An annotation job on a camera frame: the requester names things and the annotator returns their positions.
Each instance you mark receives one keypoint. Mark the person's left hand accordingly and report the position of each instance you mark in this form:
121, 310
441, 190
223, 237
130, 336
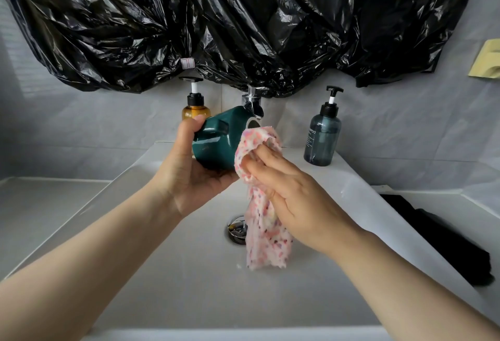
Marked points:
183, 180

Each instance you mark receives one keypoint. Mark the person's right hand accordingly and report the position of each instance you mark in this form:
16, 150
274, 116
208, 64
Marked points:
308, 208

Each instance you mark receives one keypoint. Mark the person's right fingers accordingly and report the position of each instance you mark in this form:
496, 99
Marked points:
269, 172

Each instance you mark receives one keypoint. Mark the person's left thumb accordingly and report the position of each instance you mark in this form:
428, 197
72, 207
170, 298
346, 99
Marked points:
191, 127

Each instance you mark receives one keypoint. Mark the dark green ceramic mug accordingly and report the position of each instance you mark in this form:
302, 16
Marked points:
215, 149

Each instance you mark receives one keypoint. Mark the pink speckled cloth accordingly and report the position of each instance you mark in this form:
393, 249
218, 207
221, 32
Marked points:
269, 247

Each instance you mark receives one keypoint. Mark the person's right forearm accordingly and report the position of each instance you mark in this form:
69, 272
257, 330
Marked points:
410, 294

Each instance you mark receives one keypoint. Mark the person's left forearm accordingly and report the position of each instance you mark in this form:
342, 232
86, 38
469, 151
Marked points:
90, 266

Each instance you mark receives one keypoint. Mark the amber pump bottle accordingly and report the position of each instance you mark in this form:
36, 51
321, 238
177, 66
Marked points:
194, 112

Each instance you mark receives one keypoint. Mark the blue-grey pump bottle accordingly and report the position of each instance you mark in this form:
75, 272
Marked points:
322, 141

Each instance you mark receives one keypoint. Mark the small white label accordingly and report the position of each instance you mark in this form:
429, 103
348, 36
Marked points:
188, 63

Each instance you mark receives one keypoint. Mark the chrome faucet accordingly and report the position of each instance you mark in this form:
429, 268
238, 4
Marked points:
252, 102

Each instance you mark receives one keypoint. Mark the chrome sink drain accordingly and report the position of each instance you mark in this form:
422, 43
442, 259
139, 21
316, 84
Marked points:
234, 236

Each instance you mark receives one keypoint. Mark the black plastic sheet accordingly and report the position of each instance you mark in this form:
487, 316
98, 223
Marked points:
242, 16

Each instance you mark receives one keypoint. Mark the white sink basin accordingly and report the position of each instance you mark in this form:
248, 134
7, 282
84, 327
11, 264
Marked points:
203, 278

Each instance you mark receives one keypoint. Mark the black cloth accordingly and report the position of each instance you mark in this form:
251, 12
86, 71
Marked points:
441, 243

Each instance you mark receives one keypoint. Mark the pale yellow wall holder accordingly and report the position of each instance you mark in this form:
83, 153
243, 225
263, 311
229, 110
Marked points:
486, 65

